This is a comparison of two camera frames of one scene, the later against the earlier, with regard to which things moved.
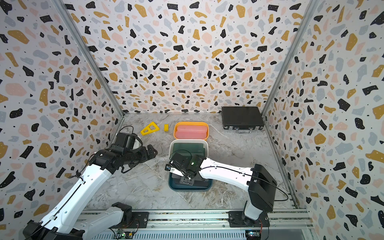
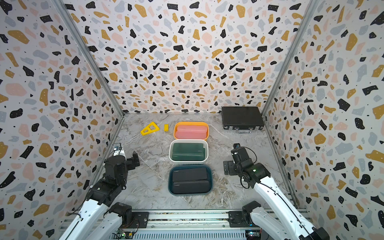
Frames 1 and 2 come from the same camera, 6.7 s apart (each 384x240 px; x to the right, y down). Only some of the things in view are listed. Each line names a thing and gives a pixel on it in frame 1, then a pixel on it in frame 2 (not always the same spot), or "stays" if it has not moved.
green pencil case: x=189 y=149 stays
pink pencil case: x=191 y=132 stays
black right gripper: x=185 y=181 -> x=230 y=164
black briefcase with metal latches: x=242 y=118 stays
